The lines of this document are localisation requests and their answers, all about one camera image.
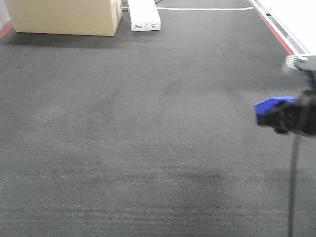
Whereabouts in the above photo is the blue plastic box part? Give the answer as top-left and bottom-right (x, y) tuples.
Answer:
(254, 96), (296, 126)

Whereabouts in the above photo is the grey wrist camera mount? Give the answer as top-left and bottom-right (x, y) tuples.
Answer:
(282, 53), (316, 83)

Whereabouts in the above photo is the white cable strip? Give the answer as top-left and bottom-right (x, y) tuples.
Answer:
(157, 7), (254, 11)

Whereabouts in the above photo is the white red conveyor side rail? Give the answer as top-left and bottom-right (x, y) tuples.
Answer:
(249, 0), (309, 54)

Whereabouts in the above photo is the white long carton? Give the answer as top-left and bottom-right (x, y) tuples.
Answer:
(128, 0), (161, 32)

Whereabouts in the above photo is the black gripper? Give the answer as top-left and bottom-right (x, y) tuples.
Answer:
(263, 90), (316, 137)

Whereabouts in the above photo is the large cardboard box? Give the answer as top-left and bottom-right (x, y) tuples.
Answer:
(4, 0), (122, 37)

